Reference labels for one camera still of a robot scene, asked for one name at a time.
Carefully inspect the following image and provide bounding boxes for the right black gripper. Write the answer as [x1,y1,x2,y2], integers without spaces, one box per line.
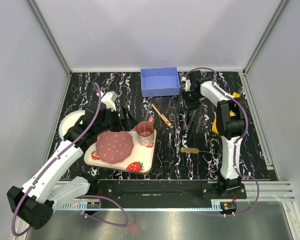
[180,89,201,113]

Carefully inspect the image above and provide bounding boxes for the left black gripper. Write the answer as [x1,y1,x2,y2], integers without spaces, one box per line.
[96,105,139,135]

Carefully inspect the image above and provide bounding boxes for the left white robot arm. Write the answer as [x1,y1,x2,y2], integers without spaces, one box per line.
[7,102,138,230]

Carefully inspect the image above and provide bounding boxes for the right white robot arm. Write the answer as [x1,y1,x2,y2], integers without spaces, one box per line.
[182,68,248,199]

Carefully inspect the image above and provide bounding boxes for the pink enamel mug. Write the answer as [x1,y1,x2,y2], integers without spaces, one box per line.
[136,116,155,147]

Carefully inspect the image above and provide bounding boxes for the wooden test tube clamp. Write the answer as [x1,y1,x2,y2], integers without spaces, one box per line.
[151,103,172,128]

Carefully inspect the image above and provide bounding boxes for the metal crucible tongs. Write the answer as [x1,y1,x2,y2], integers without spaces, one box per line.
[169,113,183,156]

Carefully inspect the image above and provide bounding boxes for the yellow test tube rack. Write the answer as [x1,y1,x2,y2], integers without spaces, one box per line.
[211,91,242,135]

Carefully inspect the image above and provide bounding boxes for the pink dotted plate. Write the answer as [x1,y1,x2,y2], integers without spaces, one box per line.
[95,130,134,164]

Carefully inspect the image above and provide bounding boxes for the test tube brush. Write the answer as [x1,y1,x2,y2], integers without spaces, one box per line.
[179,147,219,155]

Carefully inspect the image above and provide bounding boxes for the strawberry pattern tray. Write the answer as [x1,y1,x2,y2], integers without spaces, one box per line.
[84,128,155,174]

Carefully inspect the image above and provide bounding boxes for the blue plastic box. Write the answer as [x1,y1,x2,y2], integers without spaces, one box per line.
[140,67,181,98]

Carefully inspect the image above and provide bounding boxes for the white paper plate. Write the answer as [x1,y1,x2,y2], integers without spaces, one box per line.
[58,110,85,141]

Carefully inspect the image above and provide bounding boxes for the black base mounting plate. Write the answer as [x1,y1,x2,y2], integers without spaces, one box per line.
[89,179,247,200]

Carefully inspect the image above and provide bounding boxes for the left power connector box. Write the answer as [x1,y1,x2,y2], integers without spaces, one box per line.
[86,199,101,211]

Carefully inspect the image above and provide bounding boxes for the power connector box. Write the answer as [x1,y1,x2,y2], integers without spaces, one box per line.
[221,202,237,212]
[86,199,101,211]

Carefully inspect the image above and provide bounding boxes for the right power connector box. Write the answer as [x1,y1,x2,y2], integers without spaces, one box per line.
[221,202,237,212]

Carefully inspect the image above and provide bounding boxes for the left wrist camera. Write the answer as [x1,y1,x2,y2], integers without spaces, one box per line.
[101,91,118,111]

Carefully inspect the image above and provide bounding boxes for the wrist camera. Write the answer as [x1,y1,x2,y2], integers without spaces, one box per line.
[101,91,118,111]
[181,76,191,92]

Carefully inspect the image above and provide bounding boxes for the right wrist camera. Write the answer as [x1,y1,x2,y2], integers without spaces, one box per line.
[181,76,191,92]

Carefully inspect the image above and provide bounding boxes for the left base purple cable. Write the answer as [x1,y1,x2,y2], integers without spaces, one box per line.
[77,196,130,228]

